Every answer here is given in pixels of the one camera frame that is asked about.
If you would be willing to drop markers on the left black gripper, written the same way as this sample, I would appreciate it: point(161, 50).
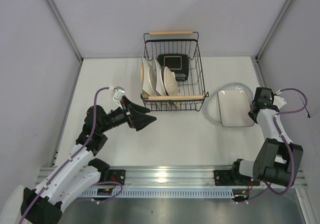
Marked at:
point(130, 116)

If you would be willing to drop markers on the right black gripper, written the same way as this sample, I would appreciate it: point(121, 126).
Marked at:
point(256, 109)

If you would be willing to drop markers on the white rectangular plate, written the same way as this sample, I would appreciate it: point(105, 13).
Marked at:
point(233, 108)

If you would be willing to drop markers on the woven fan-shaped plate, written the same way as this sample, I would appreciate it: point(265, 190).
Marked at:
point(170, 82)

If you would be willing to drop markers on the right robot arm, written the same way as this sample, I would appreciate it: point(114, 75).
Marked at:
point(279, 158)

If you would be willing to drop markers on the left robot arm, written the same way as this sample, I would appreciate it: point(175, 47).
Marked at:
point(46, 203)

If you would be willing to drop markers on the black square dish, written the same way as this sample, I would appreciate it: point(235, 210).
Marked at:
point(177, 63)

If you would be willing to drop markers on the white square plate far left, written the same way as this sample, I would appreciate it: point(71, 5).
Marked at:
point(146, 88)

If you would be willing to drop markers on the white square plate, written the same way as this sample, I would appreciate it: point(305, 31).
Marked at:
point(160, 89)
point(146, 88)

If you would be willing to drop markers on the wooden plate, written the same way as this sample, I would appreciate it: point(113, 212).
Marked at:
point(142, 74)

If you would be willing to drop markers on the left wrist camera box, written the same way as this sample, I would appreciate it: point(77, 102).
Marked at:
point(117, 93)

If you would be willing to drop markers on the black wire dish rack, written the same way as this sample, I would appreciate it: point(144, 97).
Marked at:
point(192, 92)

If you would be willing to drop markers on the white slotted cable duct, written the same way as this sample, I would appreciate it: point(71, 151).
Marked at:
point(196, 193)

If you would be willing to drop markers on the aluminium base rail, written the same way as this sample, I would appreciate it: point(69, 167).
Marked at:
point(170, 176)

